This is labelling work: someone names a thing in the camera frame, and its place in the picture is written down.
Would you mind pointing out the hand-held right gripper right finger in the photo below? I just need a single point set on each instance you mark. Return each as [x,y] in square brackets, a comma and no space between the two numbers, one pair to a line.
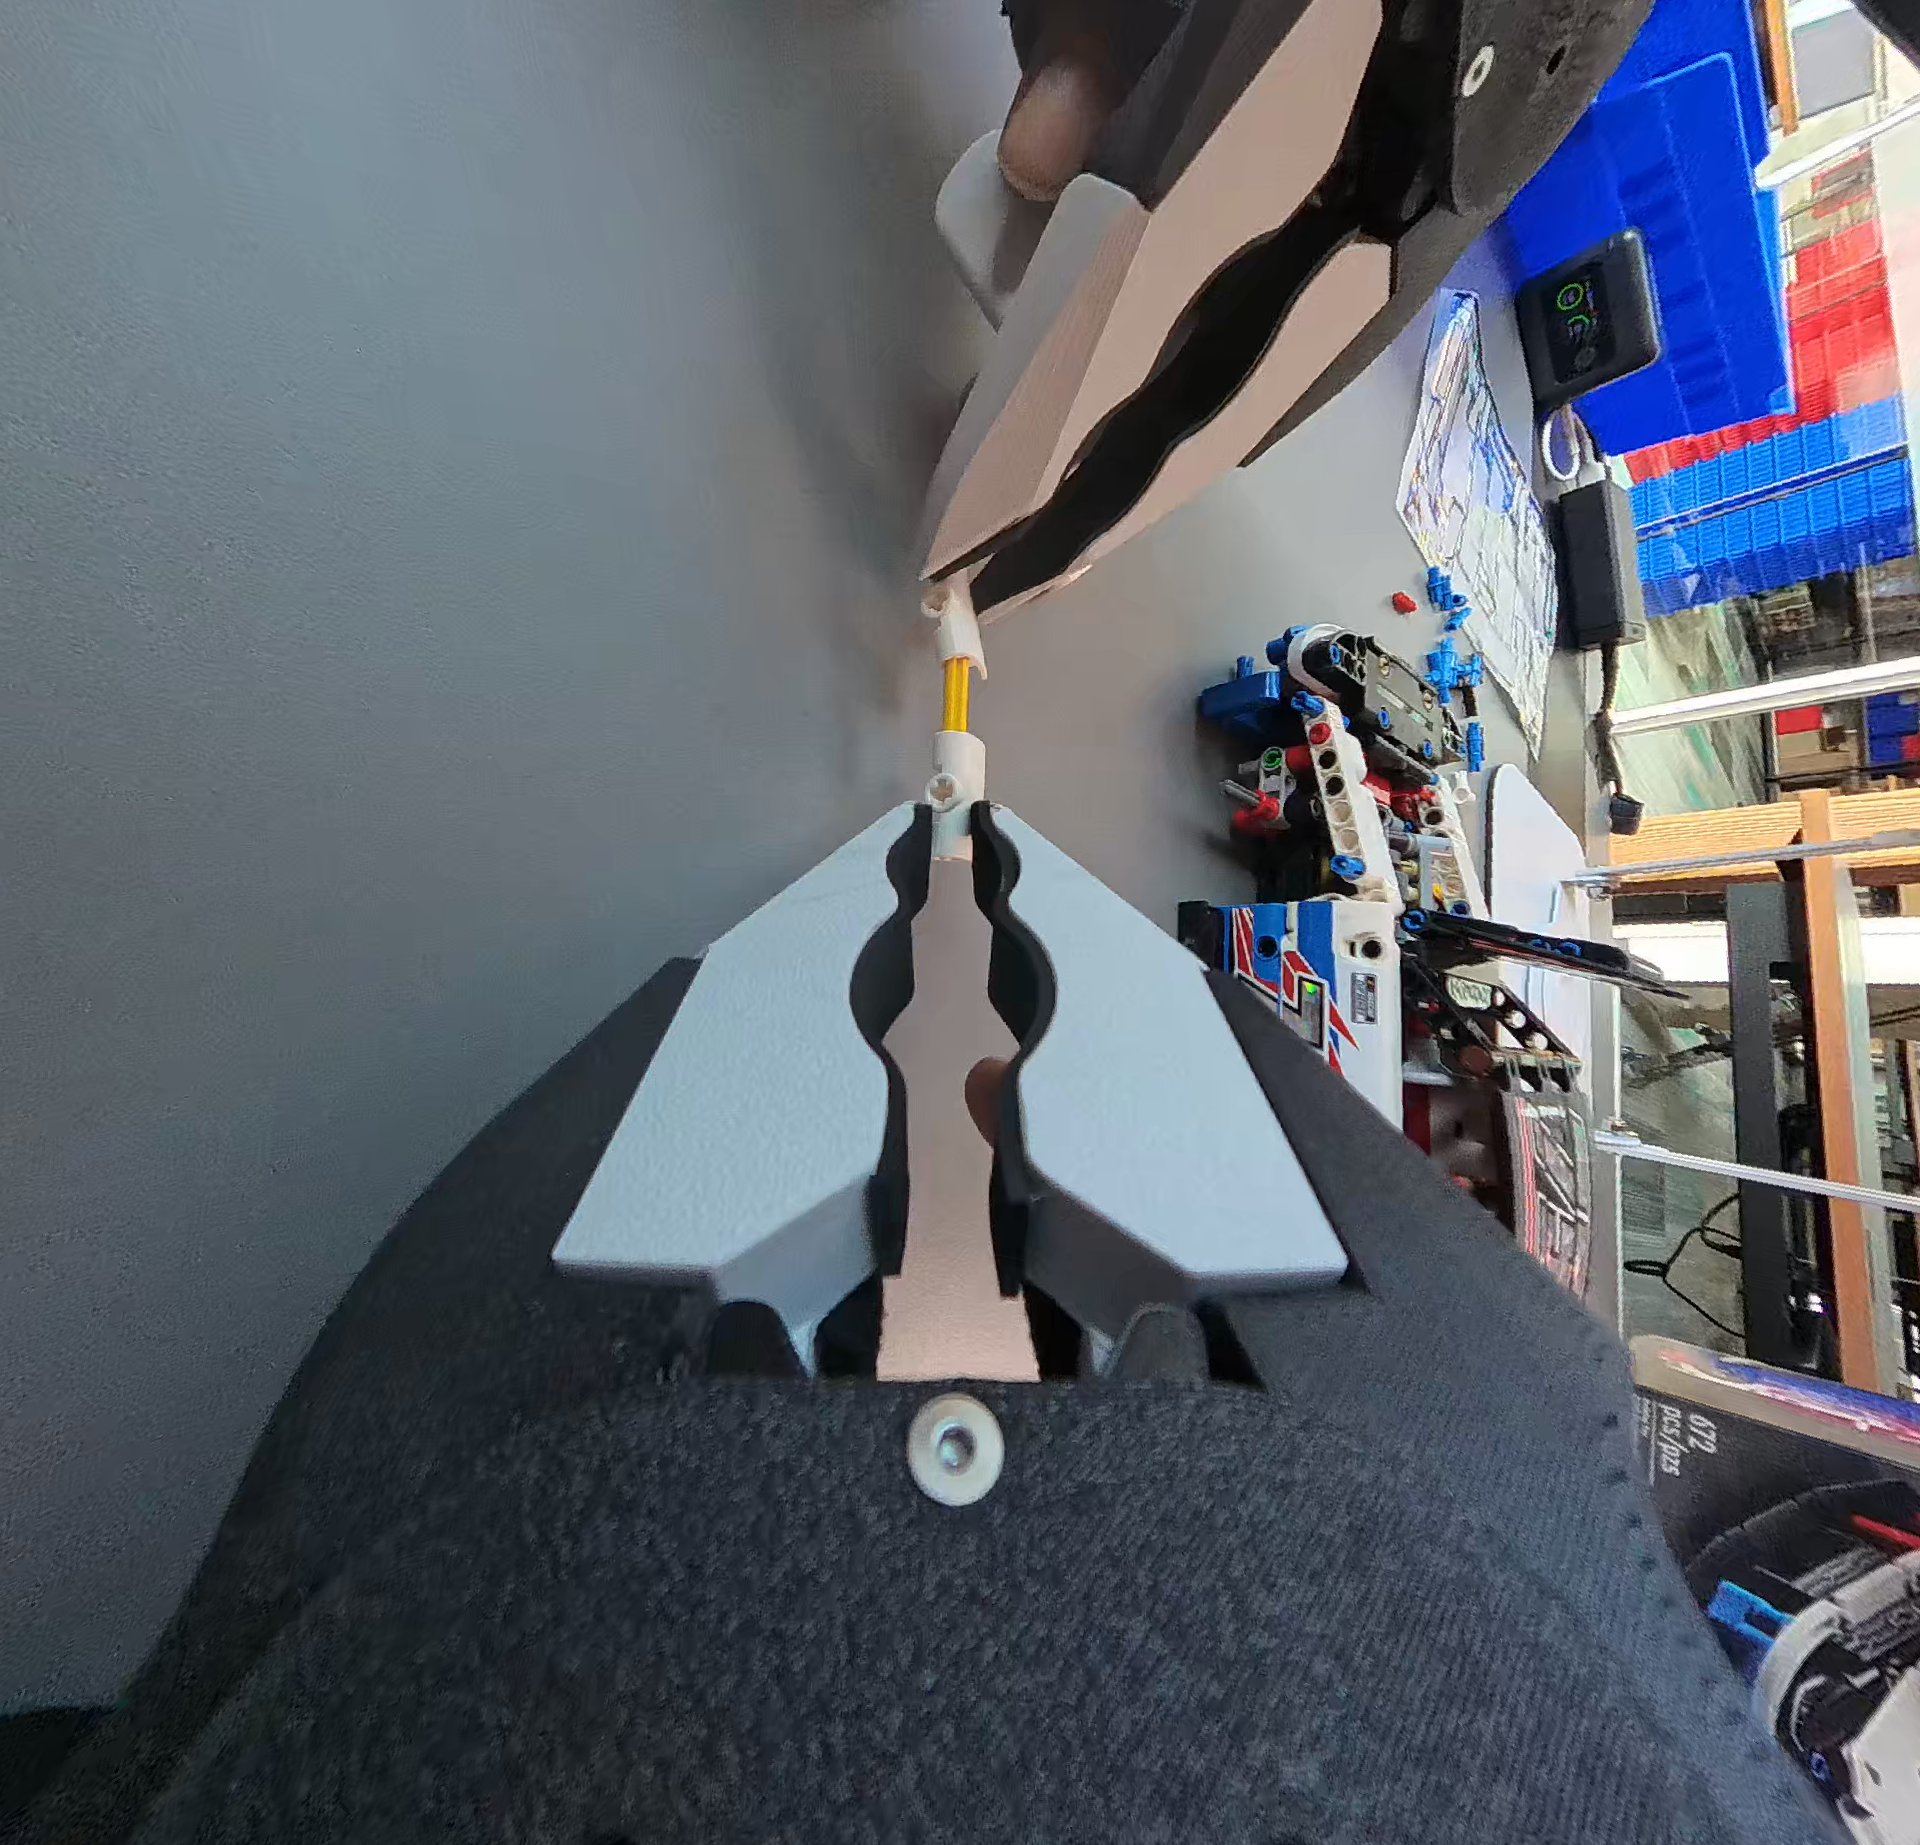
[1172,1125]

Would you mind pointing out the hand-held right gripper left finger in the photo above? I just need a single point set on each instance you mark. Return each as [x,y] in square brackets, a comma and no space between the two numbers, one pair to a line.
[721,1111]

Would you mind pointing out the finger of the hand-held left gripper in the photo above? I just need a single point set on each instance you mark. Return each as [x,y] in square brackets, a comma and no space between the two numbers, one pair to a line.
[1321,330]
[1141,315]

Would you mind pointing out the white toy connector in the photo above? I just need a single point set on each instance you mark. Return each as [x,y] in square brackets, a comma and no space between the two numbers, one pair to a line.
[957,627]
[957,787]

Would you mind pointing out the yellow toy axle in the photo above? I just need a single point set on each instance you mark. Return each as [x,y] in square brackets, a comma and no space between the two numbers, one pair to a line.
[957,698]

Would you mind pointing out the grey desk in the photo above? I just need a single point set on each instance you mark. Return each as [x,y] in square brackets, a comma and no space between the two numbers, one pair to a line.
[376,526]

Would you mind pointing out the person's right hand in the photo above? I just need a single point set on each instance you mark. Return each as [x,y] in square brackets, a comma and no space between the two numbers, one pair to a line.
[986,1096]

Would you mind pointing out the person's left hand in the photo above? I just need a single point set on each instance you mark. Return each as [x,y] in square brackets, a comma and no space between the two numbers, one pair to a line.
[1057,127]

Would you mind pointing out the white blue red toy race car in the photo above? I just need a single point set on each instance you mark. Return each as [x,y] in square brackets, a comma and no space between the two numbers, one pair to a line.
[1276,960]

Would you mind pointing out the large blue storage bin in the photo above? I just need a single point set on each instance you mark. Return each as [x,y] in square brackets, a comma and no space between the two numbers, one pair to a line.
[1667,225]

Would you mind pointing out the black timer device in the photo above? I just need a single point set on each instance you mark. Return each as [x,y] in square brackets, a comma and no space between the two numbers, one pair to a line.
[1586,317]

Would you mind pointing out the cluster of blue toy pins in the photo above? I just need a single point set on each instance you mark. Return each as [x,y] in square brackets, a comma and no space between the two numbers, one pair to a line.
[1448,667]

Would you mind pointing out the black power adapter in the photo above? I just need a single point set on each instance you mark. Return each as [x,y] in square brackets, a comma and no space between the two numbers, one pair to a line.
[1600,563]

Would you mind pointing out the black white toy brick chassis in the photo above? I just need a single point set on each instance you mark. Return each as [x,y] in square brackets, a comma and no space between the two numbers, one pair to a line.
[1351,765]

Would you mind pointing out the white pad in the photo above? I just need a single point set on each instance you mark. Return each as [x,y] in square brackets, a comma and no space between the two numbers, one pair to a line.
[1538,856]

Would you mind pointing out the stack of red and blue crates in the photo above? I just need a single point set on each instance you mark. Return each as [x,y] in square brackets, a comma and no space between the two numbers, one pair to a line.
[1802,510]

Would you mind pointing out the wooden table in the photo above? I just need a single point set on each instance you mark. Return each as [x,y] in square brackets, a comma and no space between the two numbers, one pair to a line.
[1822,975]

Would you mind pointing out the toy set box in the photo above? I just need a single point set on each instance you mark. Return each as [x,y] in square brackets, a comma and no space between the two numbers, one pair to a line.
[1787,1575]

